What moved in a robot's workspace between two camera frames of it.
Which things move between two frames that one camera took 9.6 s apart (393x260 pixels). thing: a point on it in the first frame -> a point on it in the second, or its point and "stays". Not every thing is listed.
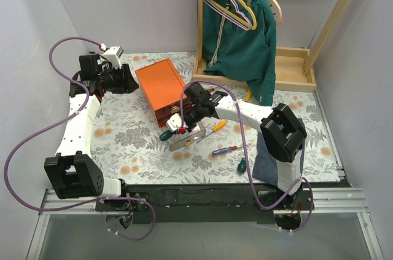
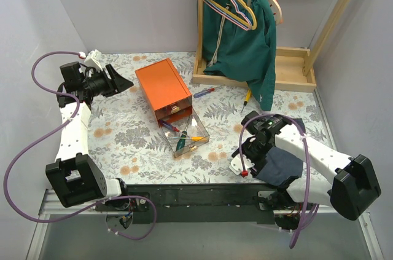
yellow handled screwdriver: [248, 95] stays
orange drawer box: [164, 88] stays
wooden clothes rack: [295, 66] stays
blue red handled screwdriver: [224, 150] -> [161, 123]
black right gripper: [186, 122] -> [245, 150]
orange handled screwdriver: [217, 128] -> [194, 138]
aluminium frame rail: [321, 200] stays
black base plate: [210, 203] stays
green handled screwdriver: [166, 135] -> [182, 141]
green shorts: [239, 32] stays
